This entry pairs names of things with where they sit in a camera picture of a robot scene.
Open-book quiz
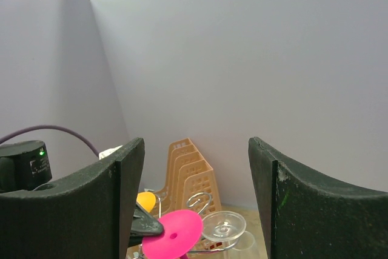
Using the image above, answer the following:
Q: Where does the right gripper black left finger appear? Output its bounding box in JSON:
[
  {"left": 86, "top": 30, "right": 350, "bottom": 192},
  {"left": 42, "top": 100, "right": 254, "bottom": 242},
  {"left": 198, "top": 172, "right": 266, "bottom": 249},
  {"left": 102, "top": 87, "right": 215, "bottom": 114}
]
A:
[{"left": 1, "top": 138, "right": 145, "bottom": 258}]

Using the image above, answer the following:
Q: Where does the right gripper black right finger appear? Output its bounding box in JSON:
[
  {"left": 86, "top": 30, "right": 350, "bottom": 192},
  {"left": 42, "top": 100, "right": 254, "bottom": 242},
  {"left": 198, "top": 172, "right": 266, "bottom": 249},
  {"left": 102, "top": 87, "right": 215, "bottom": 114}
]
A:
[{"left": 248, "top": 137, "right": 387, "bottom": 258}]

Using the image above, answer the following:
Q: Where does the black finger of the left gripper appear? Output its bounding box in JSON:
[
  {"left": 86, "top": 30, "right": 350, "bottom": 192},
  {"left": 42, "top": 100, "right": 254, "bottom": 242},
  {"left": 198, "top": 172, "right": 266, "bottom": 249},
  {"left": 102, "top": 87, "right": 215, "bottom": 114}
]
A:
[{"left": 129, "top": 203, "right": 164, "bottom": 246}]

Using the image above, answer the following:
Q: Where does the yellow plastic goblet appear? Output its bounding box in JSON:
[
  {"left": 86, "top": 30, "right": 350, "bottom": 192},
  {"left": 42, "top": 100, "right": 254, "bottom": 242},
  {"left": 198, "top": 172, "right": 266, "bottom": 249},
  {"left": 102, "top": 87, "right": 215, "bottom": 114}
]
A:
[{"left": 136, "top": 192, "right": 156, "bottom": 212}]

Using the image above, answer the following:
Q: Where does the pink plastic goblet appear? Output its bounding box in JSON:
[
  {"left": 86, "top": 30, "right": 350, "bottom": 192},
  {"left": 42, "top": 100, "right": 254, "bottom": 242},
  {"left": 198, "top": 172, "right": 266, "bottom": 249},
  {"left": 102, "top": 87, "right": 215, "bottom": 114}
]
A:
[{"left": 142, "top": 209, "right": 203, "bottom": 259}]

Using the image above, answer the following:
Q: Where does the clear champagne flute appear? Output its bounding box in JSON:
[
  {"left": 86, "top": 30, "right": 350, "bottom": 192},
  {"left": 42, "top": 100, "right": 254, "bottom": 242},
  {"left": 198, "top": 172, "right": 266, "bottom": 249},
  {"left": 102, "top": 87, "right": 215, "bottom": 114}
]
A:
[{"left": 202, "top": 210, "right": 247, "bottom": 253}]

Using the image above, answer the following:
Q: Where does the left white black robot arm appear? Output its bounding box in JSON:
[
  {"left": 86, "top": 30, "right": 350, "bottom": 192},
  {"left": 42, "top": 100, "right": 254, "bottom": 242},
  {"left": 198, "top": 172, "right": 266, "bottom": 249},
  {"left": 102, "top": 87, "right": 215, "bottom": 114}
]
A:
[{"left": 1, "top": 139, "right": 164, "bottom": 246}]

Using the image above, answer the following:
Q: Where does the orange plastic file organizer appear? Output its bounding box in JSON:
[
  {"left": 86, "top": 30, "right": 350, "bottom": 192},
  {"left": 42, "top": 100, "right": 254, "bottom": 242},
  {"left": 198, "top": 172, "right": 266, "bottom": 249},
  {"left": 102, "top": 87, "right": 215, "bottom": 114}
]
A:
[{"left": 148, "top": 137, "right": 224, "bottom": 252}]

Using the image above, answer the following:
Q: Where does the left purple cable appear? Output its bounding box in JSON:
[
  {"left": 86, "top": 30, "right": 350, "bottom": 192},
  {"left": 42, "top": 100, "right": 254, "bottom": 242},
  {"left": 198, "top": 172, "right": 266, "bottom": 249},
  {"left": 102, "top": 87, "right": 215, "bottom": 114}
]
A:
[{"left": 0, "top": 124, "right": 100, "bottom": 158}]

